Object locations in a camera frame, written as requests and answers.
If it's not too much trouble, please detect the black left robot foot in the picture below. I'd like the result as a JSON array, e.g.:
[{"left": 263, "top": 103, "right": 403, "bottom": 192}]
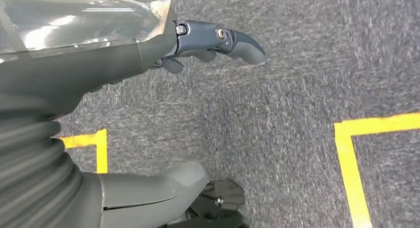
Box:
[{"left": 160, "top": 178, "right": 251, "bottom": 228}]

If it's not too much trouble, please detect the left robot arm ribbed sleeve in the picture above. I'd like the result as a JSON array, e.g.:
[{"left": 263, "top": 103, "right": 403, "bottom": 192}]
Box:
[{"left": 0, "top": 116, "right": 104, "bottom": 228}]

